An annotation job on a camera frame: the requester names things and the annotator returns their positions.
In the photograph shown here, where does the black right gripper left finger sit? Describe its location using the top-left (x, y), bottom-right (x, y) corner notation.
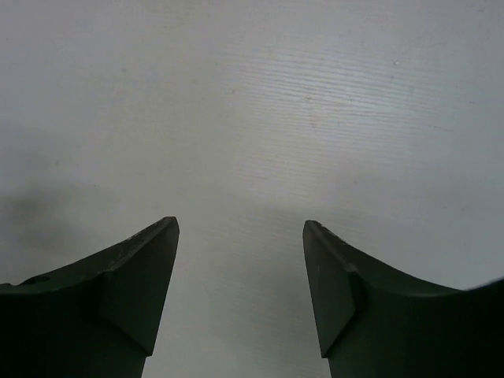
top-left (1, 217), bottom-right (180, 377)

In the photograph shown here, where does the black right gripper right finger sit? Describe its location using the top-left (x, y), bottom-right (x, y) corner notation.
top-left (302, 220), bottom-right (503, 378)

